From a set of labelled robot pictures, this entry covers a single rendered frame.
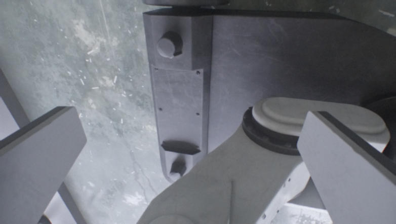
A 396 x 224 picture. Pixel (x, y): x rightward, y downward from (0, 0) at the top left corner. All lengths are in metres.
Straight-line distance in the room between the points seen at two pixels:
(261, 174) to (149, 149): 0.69
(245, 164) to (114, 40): 0.59
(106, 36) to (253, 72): 0.50
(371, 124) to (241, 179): 0.22
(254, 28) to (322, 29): 0.12
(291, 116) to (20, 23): 0.92
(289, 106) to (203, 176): 0.19
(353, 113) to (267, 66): 0.18
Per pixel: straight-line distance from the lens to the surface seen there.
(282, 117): 0.35
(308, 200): 0.48
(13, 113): 1.23
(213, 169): 0.30
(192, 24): 0.42
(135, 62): 0.74
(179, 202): 0.23
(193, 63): 0.44
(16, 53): 1.08
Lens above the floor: 0.61
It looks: 56 degrees down
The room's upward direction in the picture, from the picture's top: 156 degrees counter-clockwise
